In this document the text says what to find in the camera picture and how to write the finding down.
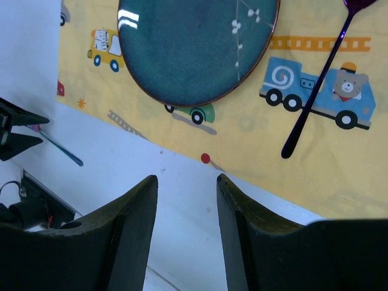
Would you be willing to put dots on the iridescent metal fork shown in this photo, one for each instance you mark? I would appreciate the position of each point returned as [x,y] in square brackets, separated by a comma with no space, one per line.
[37,128]

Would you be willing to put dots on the yellow vehicle-print cloth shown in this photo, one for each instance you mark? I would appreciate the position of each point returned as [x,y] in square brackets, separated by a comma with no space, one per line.
[333,172]

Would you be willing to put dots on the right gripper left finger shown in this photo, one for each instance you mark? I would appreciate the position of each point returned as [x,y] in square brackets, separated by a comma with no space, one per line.
[107,249]

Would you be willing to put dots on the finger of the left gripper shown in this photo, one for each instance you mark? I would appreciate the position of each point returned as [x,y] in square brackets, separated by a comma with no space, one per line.
[12,115]
[16,144]

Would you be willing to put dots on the dark teal ceramic plate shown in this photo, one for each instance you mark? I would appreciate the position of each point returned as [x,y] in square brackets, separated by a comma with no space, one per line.
[191,53]

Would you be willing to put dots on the iridescent purple metal spoon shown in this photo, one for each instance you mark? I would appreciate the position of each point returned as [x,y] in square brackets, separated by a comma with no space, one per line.
[353,7]

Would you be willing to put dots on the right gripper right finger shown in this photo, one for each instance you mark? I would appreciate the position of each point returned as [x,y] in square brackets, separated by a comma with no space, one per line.
[264,251]

